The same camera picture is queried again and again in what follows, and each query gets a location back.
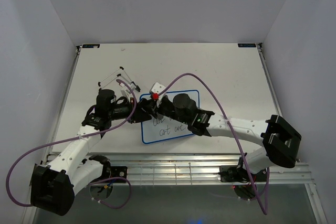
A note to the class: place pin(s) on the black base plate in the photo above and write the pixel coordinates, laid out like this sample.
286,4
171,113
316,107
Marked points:
117,172
235,174

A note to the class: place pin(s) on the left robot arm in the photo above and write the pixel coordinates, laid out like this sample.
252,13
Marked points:
55,185

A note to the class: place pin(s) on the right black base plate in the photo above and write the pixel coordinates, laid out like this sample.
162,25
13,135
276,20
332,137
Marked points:
235,174

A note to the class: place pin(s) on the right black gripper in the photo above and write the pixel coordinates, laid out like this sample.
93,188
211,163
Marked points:
153,107

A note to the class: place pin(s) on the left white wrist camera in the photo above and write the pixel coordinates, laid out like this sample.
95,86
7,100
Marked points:
127,87

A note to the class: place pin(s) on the left blue table label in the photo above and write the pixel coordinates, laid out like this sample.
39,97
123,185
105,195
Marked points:
90,46

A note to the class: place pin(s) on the blue table label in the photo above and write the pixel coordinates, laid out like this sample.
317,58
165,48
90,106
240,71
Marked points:
90,46
246,45

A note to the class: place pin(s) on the blue framed small whiteboard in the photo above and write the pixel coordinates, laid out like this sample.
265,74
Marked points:
159,130

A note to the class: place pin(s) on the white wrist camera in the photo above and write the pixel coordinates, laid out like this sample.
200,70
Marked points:
157,93
127,87

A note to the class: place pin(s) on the aluminium front rail frame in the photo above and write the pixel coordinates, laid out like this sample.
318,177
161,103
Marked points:
178,169

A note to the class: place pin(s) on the right blue table label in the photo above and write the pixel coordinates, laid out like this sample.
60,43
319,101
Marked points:
246,45

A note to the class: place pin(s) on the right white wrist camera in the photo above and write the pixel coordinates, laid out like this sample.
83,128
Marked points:
157,93

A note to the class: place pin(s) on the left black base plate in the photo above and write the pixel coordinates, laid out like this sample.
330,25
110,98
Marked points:
117,172

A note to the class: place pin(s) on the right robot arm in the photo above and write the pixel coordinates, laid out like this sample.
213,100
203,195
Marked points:
278,140

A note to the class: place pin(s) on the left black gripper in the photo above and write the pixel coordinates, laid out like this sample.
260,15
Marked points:
138,116

